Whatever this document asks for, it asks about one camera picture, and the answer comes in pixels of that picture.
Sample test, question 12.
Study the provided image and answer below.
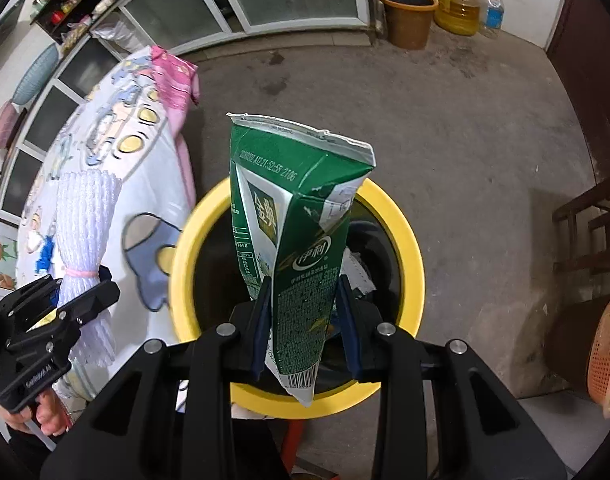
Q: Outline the wooden chair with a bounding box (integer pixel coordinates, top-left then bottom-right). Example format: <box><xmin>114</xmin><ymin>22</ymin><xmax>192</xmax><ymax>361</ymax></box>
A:
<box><xmin>552</xmin><ymin>145</ymin><xmax>610</xmax><ymax>301</ymax></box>

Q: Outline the yellow trash bin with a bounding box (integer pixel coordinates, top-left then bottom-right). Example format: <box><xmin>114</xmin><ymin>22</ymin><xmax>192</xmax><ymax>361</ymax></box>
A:
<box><xmin>169</xmin><ymin>175</ymin><xmax>426</xmax><ymax>421</ymax></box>

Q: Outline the cartoon printed tablecloth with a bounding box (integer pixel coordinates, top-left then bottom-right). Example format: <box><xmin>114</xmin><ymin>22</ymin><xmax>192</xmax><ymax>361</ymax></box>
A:
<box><xmin>15</xmin><ymin>45</ymin><xmax>201</xmax><ymax>401</ymax></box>

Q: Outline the blue plastic basket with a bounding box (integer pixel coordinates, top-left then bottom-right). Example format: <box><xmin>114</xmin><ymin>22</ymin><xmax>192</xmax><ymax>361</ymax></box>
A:
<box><xmin>11</xmin><ymin>42</ymin><xmax>61</xmax><ymax>106</ymax></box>

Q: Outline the pink printed cloth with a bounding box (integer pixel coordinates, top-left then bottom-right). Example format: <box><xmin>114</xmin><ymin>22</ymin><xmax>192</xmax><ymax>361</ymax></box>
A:
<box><xmin>150</xmin><ymin>45</ymin><xmax>202</xmax><ymax>211</ymax></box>

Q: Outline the person's left hand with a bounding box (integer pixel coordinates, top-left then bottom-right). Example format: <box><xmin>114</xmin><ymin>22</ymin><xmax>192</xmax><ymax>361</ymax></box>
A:
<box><xmin>5</xmin><ymin>387</ymin><xmax>75</xmax><ymax>437</ymax></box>

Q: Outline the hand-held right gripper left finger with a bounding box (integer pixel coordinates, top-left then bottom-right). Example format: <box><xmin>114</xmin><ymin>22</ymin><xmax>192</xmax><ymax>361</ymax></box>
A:
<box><xmin>40</xmin><ymin>275</ymin><xmax>274</xmax><ymax>480</ymax></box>

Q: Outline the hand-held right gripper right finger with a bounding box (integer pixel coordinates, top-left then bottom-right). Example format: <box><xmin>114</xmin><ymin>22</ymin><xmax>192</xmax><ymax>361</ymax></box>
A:
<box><xmin>335</xmin><ymin>272</ymin><xmax>568</xmax><ymax>480</ymax></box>

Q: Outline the green milk carton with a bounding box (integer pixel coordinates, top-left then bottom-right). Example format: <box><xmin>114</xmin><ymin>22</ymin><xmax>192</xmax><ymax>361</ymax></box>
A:
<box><xmin>226</xmin><ymin>111</ymin><xmax>376</xmax><ymax>409</ymax></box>

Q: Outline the dark wooden spice shelf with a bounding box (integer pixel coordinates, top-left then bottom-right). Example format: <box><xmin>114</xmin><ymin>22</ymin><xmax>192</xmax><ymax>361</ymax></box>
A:
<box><xmin>30</xmin><ymin>0</ymin><xmax>131</xmax><ymax>44</ymax></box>

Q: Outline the orange plastic basket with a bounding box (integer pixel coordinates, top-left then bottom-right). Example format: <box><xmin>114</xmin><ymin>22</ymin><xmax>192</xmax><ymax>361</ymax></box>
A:
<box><xmin>587</xmin><ymin>285</ymin><xmax>610</xmax><ymax>419</ymax></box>

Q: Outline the brown plastic bucket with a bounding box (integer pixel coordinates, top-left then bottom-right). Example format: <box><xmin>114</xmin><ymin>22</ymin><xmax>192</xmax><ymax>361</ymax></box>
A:
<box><xmin>377</xmin><ymin>0</ymin><xmax>440</xmax><ymax>51</ymax></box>

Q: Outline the white foam fruit net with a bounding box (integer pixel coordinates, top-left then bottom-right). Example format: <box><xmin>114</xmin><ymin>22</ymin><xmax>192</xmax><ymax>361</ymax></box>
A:
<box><xmin>55</xmin><ymin>170</ymin><xmax>124</xmax><ymax>367</ymax></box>

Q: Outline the clear water bottle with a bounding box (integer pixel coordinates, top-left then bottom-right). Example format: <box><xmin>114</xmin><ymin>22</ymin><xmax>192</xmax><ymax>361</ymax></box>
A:
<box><xmin>480</xmin><ymin>0</ymin><xmax>506</xmax><ymax>39</ymax></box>

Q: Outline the brown wooden door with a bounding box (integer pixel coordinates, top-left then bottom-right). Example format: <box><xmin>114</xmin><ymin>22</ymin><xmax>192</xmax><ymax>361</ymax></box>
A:
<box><xmin>545</xmin><ymin>0</ymin><xmax>610</xmax><ymax>161</ymax></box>

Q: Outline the red stool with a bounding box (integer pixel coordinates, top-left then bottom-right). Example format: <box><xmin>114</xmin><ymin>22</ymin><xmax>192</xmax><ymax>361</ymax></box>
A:
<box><xmin>280</xmin><ymin>417</ymin><xmax>307</xmax><ymax>477</ymax></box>

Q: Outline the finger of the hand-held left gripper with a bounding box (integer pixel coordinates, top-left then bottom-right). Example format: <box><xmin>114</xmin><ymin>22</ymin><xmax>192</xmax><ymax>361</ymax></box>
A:
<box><xmin>0</xmin><ymin>275</ymin><xmax>64</xmax><ymax>319</ymax></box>
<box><xmin>58</xmin><ymin>266</ymin><xmax>122</xmax><ymax>332</ymax></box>

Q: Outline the pink plastic basin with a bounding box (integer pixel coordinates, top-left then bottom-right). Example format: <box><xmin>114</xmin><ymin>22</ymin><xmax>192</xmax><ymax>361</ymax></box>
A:
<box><xmin>0</xmin><ymin>101</ymin><xmax>29</xmax><ymax>150</ymax></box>

